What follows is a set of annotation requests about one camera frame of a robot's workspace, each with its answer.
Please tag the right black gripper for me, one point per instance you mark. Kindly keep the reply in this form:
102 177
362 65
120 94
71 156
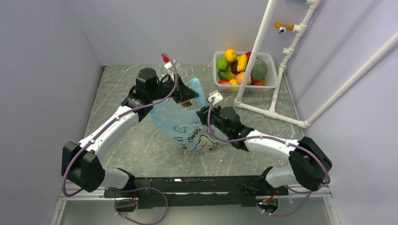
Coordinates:
203 114

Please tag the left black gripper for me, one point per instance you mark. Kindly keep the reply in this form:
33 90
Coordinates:
183 93

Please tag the light blue plastic bag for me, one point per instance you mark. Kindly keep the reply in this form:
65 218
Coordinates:
183 125

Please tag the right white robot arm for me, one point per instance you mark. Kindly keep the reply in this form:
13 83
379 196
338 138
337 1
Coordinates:
307 166

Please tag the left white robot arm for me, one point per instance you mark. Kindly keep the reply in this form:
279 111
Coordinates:
81 161

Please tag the orange black small brush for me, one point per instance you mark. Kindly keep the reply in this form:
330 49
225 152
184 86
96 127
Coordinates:
186 103

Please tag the small yellow fruit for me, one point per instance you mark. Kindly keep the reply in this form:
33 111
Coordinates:
233 82

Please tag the green orange mango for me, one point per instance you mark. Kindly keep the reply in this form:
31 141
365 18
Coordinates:
226 75

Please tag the peach fruit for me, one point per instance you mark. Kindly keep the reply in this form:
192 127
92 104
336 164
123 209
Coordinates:
239 78

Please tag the green lime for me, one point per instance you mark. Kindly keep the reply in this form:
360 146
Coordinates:
222 64

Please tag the dark purple grapes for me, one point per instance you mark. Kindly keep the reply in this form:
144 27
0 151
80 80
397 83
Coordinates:
233 67

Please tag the yellow lemon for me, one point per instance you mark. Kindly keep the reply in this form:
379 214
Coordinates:
230 55

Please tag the yellow mango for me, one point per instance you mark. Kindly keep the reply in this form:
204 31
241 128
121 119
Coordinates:
242 63

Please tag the white plastic fruit basket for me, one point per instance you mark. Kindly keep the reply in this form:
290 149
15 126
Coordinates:
262 86

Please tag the red fruit at back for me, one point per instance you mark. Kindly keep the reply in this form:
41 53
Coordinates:
248 54

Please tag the orange faucet tap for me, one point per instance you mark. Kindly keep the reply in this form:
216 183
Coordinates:
282 28

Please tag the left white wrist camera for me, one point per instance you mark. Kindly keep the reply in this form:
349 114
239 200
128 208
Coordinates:
168 68

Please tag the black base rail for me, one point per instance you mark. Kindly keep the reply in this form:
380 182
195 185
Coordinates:
197 191

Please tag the aluminium frame rail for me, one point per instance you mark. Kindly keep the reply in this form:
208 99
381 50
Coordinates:
83 195

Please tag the white pvc pipe frame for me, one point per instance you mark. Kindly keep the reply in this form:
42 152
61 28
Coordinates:
341 36

